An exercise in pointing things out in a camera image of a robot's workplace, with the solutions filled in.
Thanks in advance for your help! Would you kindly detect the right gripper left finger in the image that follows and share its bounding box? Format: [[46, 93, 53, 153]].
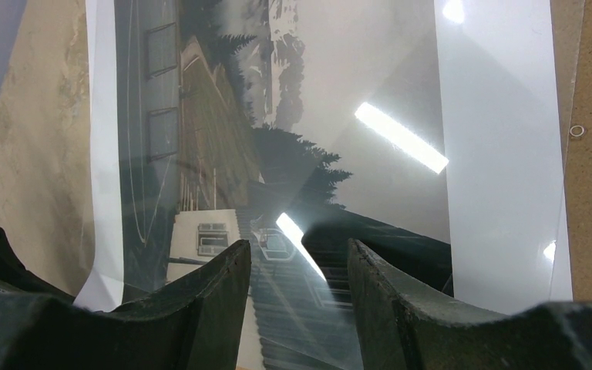
[[0, 240, 251, 369]]

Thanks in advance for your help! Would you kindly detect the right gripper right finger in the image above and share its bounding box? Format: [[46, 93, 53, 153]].
[[348, 240, 592, 369]]

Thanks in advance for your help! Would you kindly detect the photo with glass pane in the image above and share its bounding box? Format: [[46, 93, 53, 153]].
[[76, 1, 574, 369]]

